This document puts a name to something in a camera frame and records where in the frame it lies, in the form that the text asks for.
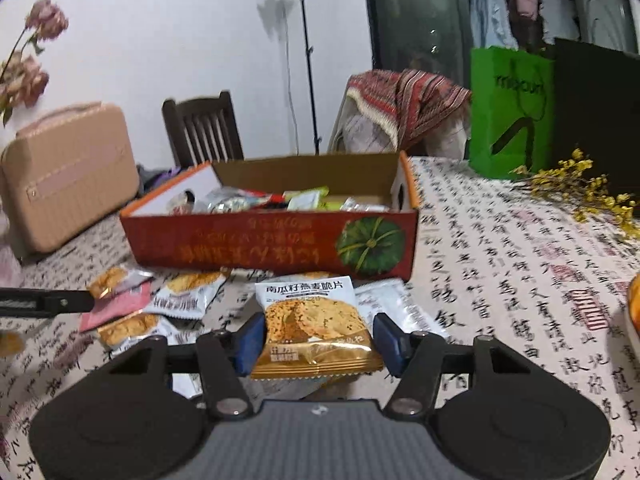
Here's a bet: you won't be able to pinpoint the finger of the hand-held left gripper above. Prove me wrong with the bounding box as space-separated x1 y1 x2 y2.
0 287 96 318

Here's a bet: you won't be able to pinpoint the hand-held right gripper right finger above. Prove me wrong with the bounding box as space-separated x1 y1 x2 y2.
372 311 538 422

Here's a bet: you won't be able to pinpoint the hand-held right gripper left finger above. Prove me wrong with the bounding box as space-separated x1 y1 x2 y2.
100 311 266 422

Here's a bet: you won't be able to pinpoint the white printed packet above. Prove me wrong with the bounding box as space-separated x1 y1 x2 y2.
355 280 451 343

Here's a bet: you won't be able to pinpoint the golden cracker packet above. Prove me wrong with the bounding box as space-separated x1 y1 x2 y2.
250 277 385 382

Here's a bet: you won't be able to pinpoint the pile of snack packets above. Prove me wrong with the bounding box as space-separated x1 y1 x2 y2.
80 186 391 356

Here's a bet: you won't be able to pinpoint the orange cardboard box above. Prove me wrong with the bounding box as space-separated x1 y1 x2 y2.
120 151 420 281

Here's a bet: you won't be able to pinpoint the pale pink vase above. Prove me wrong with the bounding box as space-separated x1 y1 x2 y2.
0 246 23 287

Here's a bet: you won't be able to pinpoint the pink suitcase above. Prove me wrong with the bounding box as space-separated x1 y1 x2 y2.
0 101 141 256

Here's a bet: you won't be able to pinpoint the grey purple pouch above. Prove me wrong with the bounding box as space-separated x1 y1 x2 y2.
136 164 183 196

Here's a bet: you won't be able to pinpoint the dark wooden chair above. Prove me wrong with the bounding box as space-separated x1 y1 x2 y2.
161 91 246 168

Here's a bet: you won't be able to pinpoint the white plate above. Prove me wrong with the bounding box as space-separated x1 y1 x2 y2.
622 305 640 357

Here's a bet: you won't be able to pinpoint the red patterned throw cloth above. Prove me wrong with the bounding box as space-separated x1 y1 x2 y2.
346 70 472 153

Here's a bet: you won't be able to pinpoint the yellow flower sprig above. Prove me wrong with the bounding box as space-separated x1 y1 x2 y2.
515 149 640 238

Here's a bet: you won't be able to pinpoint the green shopping bag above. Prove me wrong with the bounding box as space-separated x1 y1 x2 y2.
468 46 557 181

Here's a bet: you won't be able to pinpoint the pile of orange wedges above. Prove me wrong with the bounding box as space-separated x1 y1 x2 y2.
627 274 640 331

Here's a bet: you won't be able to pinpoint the pink artificial flowers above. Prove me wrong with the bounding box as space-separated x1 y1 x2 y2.
0 0 70 128

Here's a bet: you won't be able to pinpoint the black shopping bag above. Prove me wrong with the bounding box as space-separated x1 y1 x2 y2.
530 37 640 196

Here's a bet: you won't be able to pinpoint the dark glass sliding door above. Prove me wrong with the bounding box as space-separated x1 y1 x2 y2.
361 0 640 91

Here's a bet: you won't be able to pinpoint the light blue hanging shirt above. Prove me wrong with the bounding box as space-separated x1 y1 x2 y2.
470 0 518 51

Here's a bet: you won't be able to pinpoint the white hanging garment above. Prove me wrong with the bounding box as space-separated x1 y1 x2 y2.
537 0 581 46

